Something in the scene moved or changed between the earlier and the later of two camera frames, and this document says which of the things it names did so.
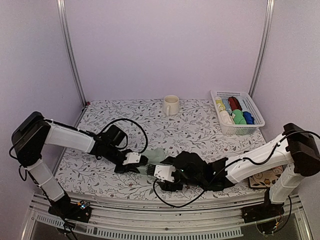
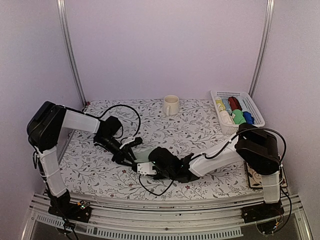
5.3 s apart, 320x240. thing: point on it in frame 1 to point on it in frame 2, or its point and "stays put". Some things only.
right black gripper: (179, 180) to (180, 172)
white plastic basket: (236, 112) stays put
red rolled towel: (234, 103) stays put
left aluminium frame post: (61, 5) stays put
